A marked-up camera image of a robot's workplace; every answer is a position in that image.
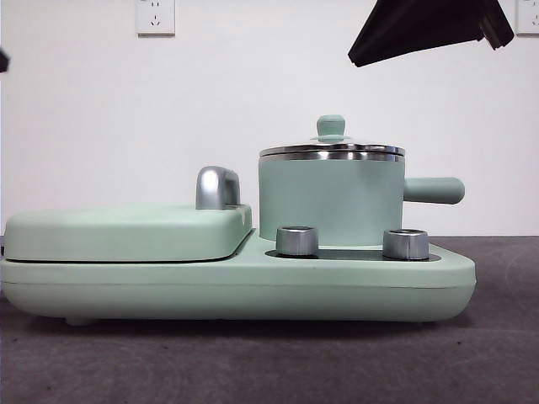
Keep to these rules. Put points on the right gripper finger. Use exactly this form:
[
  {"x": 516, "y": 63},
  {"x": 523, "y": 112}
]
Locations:
[{"x": 421, "y": 29}]

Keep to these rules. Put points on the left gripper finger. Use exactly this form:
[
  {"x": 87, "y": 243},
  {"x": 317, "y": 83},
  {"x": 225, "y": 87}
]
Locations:
[{"x": 3, "y": 63}]

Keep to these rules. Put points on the glass lid with mint knob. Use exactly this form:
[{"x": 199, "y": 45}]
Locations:
[{"x": 330, "y": 126}]

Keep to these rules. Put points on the mint green griddle cover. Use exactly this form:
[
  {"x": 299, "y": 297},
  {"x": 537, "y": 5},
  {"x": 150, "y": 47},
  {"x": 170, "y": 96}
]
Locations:
[{"x": 126, "y": 231}]

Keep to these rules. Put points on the silver control knob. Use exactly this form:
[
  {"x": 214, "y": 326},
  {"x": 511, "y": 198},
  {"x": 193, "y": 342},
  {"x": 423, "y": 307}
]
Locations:
[
  {"x": 297, "y": 242},
  {"x": 405, "y": 245}
]

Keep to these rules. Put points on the mint green breakfast machine base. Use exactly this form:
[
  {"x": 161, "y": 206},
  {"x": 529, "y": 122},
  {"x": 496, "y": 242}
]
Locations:
[{"x": 337, "y": 286}]

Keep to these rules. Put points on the white wall socket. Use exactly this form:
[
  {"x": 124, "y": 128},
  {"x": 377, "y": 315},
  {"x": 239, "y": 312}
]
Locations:
[
  {"x": 156, "y": 19},
  {"x": 529, "y": 17}
]

